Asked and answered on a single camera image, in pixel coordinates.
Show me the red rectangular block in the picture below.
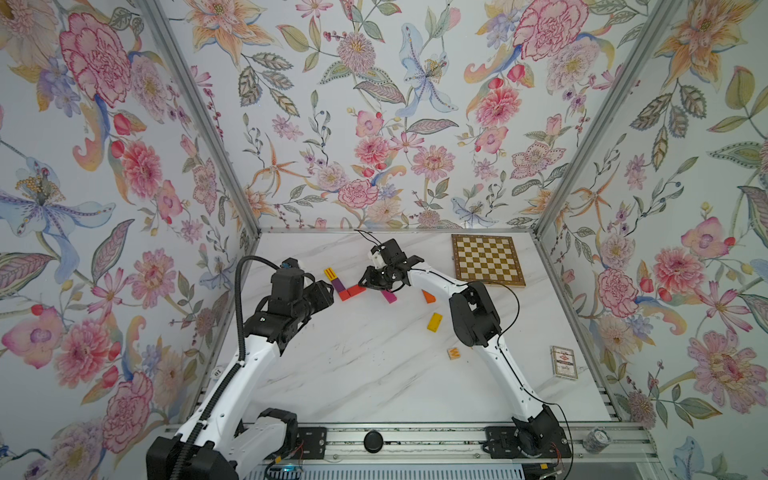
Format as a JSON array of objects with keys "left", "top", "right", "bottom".
[{"left": 346, "top": 285, "right": 365, "bottom": 297}]

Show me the black round knob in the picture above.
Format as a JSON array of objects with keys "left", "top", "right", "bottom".
[{"left": 363, "top": 430, "right": 385, "bottom": 454}]

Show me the purple rectangular block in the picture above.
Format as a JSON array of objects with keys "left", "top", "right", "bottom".
[{"left": 331, "top": 278, "right": 346, "bottom": 294}]

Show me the playing card box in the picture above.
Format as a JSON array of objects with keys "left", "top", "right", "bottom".
[{"left": 550, "top": 346, "right": 579, "bottom": 380}]

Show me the orange rectangular block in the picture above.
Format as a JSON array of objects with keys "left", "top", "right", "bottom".
[{"left": 422, "top": 290, "right": 437, "bottom": 304}]

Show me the yellow rectangular block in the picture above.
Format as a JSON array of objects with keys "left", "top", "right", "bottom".
[{"left": 427, "top": 313, "right": 443, "bottom": 333}]

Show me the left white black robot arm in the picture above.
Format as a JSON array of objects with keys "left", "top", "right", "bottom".
[{"left": 146, "top": 255, "right": 334, "bottom": 479}]

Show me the aluminium mounting rail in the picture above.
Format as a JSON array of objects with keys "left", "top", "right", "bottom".
[{"left": 146, "top": 422, "right": 661, "bottom": 466}]

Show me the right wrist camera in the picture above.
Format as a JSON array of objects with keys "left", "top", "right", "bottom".
[{"left": 368, "top": 251, "right": 386, "bottom": 270}]

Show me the magenta rectangular block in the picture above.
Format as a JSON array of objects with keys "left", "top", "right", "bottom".
[{"left": 382, "top": 291, "right": 397, "bottom": 304}]

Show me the wooden chessboard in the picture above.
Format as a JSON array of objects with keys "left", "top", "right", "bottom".
[{"left": 451, "top": 234, "right": 526, "bottom": 287}]

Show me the clear tape roll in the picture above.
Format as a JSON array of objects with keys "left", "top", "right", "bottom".
[{"left": 582, "top": 427, "right": 612, "bottom": 455}]

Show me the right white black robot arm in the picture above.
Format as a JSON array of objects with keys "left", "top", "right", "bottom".
[{"left": 358, "top": 239, "right": 573, "bottom": 461}]

